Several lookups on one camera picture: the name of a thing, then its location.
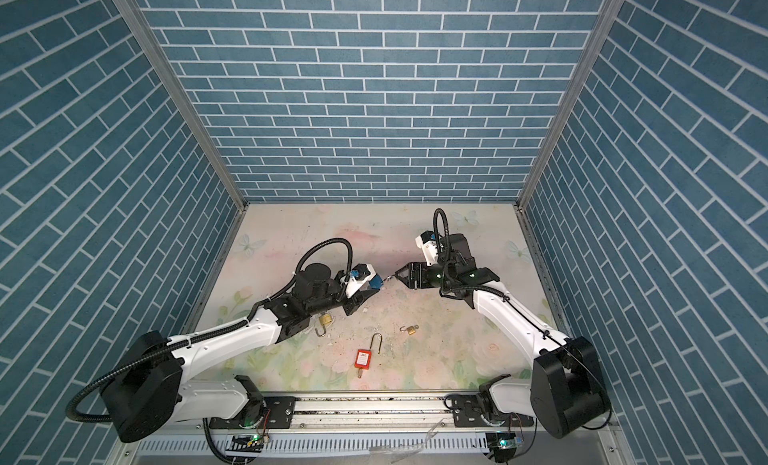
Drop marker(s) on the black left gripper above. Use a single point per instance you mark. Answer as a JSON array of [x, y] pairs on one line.
[[357, 300]]

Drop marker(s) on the aluminium right corner post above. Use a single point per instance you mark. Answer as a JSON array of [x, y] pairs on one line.
[[596, 40]]

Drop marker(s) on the aluminium corner post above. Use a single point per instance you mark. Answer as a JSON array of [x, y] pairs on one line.
[[142, 32], [596, 40]]

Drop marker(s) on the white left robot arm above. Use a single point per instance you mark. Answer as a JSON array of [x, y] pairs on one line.
[[165, 385]]

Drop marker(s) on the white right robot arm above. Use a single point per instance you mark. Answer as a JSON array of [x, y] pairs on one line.
[[566, 389]]

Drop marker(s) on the aluminium left corner post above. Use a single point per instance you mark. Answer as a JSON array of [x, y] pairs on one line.
[[142, 32]]

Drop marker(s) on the blue padlock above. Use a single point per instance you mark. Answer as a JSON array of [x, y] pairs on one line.
[[375, 281]]

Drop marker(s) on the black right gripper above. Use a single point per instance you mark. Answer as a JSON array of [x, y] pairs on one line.
[[411, 281]]

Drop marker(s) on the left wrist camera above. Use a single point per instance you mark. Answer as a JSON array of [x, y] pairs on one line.
[[358, 272]]

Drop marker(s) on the red safety padlock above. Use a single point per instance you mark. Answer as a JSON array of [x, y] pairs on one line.
[[364, 357]]

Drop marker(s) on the small brass padlock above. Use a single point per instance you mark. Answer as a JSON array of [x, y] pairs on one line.
[[410, 329]]

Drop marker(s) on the brass padlock with key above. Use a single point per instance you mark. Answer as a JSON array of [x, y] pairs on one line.
[[324, 321]]

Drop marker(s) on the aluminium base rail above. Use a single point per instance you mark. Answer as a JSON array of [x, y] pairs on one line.
[[397, 426]]

